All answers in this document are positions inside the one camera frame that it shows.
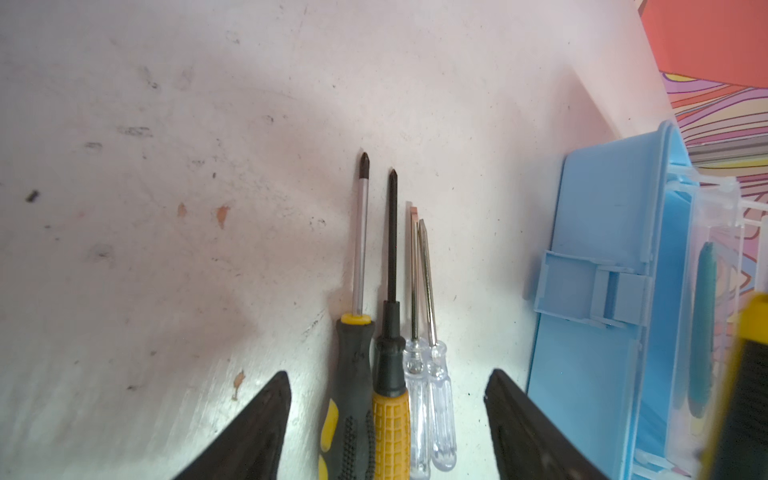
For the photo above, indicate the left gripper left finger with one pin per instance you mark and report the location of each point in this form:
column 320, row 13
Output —
column 251, row 445

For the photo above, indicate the orange handled screwdriver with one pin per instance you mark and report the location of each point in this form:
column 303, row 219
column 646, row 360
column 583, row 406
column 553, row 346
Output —
column 391, row 411

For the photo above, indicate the yellow black utility knife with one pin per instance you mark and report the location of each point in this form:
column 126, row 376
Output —
column 737, row 448

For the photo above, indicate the teal utility knife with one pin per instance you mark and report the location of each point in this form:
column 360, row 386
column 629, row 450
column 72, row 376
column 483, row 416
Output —
column 702, row 332

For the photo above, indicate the blue plastic tool box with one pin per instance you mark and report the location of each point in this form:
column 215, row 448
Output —
column 615, row 265

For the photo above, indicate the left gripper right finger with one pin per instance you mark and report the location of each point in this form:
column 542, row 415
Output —
column 527, row 445

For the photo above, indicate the black yellow screwdriver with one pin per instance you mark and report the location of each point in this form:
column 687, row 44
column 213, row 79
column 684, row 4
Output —
column 347, row 438

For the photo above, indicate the clear handled screwdriver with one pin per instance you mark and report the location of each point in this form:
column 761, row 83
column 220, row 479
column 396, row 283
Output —
column 442, row 426
column 414, row 364

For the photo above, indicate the clear tool box lid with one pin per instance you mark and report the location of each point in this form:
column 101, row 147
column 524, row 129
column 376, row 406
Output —
column 698, row 208

